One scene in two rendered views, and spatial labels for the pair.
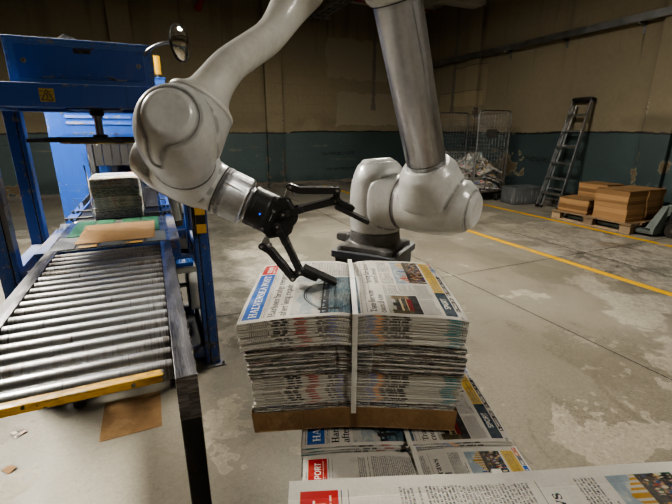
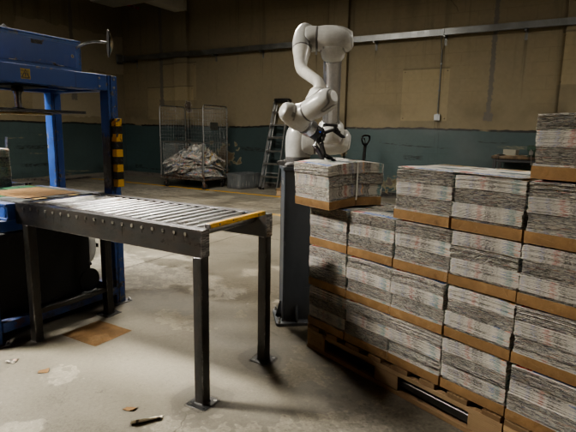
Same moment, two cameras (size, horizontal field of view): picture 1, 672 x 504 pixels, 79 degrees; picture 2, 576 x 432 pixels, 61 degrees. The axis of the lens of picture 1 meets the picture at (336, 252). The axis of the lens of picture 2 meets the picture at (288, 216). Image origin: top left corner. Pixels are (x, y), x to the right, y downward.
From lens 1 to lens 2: 208 cm
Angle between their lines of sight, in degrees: 35
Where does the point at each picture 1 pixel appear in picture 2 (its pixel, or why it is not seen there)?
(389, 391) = (364, 191)
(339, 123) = not seen: hidden behind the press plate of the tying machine
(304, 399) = (343, 195)
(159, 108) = (332, 94)
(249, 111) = not seen: outside the picture
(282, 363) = (339, 181)
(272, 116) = not seen: outside the picture
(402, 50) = (335, 77)
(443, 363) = (378, 178)
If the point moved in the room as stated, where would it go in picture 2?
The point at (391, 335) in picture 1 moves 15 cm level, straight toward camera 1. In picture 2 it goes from (366, 169) to (384, 171)
